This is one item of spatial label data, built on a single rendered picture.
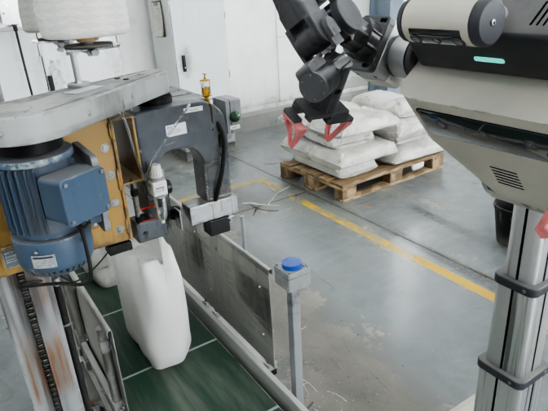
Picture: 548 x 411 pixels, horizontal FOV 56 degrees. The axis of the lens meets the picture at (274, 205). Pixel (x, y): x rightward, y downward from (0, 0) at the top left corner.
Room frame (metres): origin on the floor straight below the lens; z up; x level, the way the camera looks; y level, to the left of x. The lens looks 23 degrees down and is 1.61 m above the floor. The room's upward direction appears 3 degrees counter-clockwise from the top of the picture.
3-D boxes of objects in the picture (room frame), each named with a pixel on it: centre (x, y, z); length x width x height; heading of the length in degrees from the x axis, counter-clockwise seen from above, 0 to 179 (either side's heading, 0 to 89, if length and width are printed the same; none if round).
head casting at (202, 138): (1.40, 0.29, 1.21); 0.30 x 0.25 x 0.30; 32
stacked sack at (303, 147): (4.36, -0.45, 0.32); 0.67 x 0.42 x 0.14; 126
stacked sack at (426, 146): (4.36, -1.18, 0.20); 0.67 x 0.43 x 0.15; 122
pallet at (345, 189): (4.36, -0.80, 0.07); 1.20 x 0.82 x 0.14; 124
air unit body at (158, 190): (1.19, 0.28, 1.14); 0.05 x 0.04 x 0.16; 122
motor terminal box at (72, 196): (0.92, 0.37, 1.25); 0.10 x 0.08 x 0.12; 147
